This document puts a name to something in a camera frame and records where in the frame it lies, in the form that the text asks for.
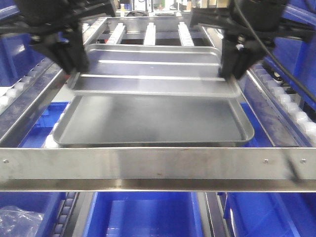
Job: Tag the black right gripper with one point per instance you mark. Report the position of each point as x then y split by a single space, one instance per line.
248 26

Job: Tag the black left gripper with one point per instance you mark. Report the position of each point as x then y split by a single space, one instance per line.
55 27

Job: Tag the silver ribbed metal tray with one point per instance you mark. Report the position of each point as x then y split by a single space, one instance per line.
153 70

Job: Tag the flat silver tray underneath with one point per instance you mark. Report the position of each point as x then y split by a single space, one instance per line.
153 121

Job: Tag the blue bin upper left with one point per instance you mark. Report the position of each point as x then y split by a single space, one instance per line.
17 58

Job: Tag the blue bin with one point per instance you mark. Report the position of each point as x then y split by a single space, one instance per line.
271 214
143 214
46 203
297 56
17 58

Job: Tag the blue bin upper right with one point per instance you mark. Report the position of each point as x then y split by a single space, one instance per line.
297 56

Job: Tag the left inner roller track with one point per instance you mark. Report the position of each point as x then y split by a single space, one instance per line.
117 34

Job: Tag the roller track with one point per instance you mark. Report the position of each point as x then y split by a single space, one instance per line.
9 94
65 214
285 104
184 35
117 34
150 35

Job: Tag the right inner roller track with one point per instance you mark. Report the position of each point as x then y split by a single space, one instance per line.
184 35

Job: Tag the far left roller track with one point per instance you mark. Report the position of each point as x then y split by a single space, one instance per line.
9 94

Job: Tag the middle roller track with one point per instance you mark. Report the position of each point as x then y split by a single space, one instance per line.
150 35

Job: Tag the far right roller track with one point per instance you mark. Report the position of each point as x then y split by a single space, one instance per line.
285 104

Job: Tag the blue bin lower left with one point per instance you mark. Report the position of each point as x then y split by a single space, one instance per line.
46 203

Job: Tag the blue bin lower right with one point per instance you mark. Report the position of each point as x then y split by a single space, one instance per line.
271 214

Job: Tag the blue bin lower middle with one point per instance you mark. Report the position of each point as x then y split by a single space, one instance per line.
143 214

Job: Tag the lower left roller track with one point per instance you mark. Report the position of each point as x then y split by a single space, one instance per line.
65 214

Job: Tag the clear plastic bag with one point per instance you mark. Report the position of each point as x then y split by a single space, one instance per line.
16 222

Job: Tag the left steel side rail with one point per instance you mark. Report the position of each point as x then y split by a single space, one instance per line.
19 116

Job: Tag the steel side rail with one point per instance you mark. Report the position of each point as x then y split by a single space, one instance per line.
273 127
19 116

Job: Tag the right steel side rail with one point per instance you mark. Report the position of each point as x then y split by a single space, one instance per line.
273 127

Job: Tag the steel front cross rail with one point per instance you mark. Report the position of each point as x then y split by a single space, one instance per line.
159 169

